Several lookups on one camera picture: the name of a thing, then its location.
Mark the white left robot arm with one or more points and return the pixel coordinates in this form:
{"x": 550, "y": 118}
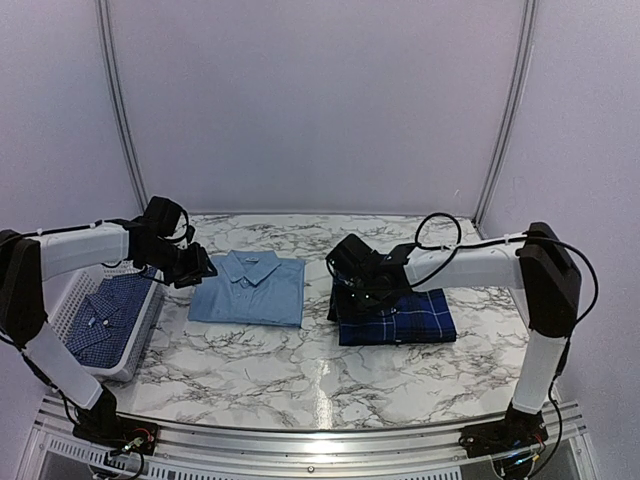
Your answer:
{"x": 28, "y": 260}

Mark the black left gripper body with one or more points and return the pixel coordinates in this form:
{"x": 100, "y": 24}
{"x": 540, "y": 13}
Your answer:
{"x": 175, "y": 266}

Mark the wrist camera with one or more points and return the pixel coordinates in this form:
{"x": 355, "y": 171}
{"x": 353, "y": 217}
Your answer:
{"x": 162, "y": 215}
{"x": 352, "y": 260}

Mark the aluminium front frame rail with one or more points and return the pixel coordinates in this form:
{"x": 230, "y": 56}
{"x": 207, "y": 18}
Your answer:
{"x": 192, "y": 451}

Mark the dark blue plaid shirt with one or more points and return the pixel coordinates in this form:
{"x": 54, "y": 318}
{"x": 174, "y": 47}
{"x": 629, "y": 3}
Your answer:
{"x": 416, "y": 318}

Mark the aluminium corner post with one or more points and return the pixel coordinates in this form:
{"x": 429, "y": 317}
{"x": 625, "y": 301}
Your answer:
{"x": 514, "y": 97}
{"x": 115, "y": 88}

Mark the light blue long sleeve shirt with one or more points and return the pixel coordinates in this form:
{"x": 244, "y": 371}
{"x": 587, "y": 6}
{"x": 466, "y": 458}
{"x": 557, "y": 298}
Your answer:
{"x": 251, "y": 287}

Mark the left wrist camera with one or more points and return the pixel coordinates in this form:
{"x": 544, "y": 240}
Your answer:
{"x": 162, "y": 215}

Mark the black shirt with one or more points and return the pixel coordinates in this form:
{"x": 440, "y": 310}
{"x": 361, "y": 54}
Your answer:
{"x": 335, "y": 302}

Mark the left aluminium corner post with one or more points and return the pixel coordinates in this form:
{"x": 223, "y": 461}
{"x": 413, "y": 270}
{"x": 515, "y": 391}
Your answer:
{"x": 115, "y": 88}

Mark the aluminium back table rail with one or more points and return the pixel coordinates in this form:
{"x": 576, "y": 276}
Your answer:
{"x": 194, "y": 212}

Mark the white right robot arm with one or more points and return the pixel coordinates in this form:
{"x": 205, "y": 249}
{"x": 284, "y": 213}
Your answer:
{"x": 535, "y": 261}

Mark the blue checked shirt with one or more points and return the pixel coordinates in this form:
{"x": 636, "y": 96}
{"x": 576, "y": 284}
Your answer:
{"x": 105, "y": 320}

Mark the white plastic basket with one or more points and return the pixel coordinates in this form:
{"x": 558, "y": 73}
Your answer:
{"x": 87, "y": 281}

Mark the right aluminium corner post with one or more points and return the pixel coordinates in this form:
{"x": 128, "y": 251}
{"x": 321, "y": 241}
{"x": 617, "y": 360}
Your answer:
{"x": 514, "y": 97}

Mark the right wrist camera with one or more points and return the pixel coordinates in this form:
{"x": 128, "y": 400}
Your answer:
{"x": 352, "y": 260}

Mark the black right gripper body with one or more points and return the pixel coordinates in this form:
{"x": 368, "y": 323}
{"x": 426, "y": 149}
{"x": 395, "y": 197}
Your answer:
{"x": 364, "y": 296}

